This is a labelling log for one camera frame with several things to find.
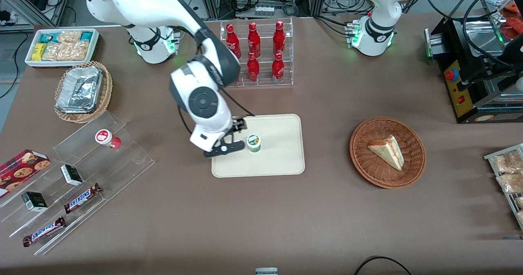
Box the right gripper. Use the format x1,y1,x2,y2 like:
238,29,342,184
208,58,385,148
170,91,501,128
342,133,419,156
190,118,248,158

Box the green yogurt cup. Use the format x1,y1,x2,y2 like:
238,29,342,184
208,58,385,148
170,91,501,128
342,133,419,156
246,134,262,154

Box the cream plastic tray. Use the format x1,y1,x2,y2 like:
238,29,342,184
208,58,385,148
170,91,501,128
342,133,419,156
211,114,306,178

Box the clear acrylic bottle rack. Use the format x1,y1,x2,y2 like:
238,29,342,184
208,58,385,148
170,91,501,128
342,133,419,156
220,17,294,88

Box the clear acrylic stepped stand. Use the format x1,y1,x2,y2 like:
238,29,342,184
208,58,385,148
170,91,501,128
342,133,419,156
0,111,155,256

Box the red yogurt cup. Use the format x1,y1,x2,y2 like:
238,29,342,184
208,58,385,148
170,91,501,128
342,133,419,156
95,129,122,150

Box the light tan wicker basket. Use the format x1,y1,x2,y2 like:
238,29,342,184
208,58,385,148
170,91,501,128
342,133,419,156
54,60,113,124

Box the brown round wicker basket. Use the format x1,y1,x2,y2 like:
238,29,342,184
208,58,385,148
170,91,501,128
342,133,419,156
349,116,427,190

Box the wrapped triangle sandwich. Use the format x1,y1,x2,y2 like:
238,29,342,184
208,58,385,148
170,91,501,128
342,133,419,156
367,135,405,172

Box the stacked aluminium foil containers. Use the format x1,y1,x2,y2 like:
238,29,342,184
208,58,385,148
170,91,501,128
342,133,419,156
55,66,103,114

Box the snickers chocolate bar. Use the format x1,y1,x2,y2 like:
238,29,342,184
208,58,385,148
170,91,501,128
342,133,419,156
22,216,67,248
63,183,102,215

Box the white rectangular snack bin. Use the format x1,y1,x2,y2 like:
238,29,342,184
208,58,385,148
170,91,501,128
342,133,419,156
25,28,100,68

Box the small black box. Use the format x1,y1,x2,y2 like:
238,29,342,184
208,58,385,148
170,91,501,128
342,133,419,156
21,191,49,212
60,164,84,186

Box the clear cracker bag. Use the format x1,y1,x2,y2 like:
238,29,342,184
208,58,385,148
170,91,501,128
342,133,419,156
57,30,83,44
42,40,89,62

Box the yellow snack pack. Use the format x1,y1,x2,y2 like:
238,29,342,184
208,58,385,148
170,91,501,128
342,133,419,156
31,42,48,62

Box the red cookie box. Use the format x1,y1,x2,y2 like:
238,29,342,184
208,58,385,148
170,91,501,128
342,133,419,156
0,149,51,198

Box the black yellow sealing machine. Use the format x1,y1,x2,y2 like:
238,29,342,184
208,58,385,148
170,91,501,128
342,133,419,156
424,0,523,124

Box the clear pastry bag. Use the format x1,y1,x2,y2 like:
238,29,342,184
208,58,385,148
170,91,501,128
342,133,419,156
496,172,523,194
492,150,523,174

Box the red packaged food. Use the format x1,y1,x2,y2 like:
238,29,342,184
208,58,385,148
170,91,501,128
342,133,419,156
502,1,523,39

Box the black floor cable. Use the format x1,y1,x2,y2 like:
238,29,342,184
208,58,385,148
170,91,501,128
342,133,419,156
353,256,413,275

